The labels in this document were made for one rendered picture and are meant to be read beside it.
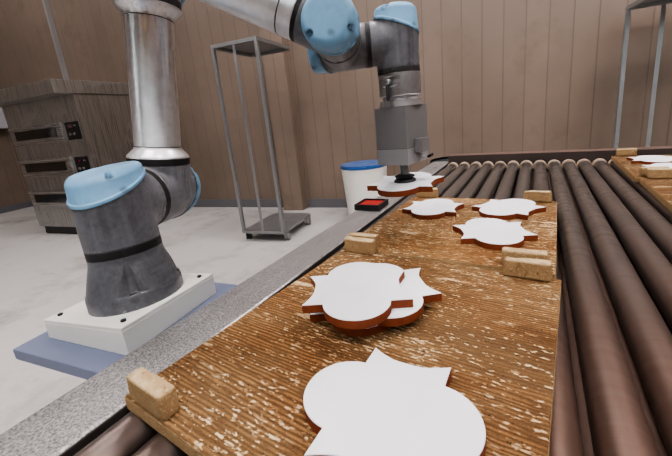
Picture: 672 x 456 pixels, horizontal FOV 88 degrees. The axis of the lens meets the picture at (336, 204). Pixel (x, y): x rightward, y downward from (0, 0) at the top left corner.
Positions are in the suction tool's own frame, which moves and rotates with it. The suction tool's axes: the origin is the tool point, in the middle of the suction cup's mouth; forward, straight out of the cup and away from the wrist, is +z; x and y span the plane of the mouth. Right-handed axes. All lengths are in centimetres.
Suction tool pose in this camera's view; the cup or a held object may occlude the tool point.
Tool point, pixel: (405, 186)
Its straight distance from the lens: 69.1
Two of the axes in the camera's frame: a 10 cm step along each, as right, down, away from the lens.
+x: -7.7, -0.7, 6.3
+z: 1.0, 9.7, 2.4
